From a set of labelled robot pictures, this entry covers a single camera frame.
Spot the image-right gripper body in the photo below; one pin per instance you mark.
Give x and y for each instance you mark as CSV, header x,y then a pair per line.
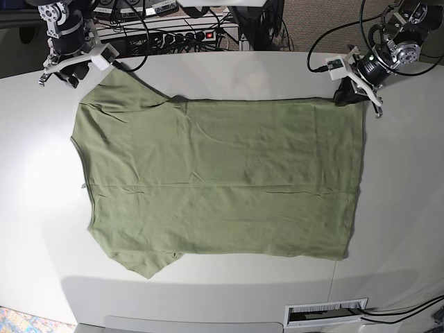
x,y
366,69

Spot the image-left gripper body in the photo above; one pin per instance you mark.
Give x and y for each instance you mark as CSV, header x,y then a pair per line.
x,y
70,40

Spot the green T-shirt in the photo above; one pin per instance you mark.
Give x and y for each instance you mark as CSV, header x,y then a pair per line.
x,y
168,177

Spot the white shelf with equipment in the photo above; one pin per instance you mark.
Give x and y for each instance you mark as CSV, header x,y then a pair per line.
x,y
161,17

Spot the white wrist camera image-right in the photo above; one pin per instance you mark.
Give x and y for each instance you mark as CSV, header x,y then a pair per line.
x,y
336,67

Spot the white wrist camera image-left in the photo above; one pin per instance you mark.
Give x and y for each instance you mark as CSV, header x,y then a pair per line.
x,y
103,55

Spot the black camera cable image-right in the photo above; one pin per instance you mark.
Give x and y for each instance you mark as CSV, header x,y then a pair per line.
x,y
336,40

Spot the black camera cable image-left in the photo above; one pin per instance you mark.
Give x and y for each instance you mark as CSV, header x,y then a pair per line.
x,y
135,45

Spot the black power strip red switch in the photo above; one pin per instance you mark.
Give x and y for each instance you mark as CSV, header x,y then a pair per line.
x,y
189,38

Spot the white cable grommet tray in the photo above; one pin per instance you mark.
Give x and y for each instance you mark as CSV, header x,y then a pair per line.
x,y
323,314

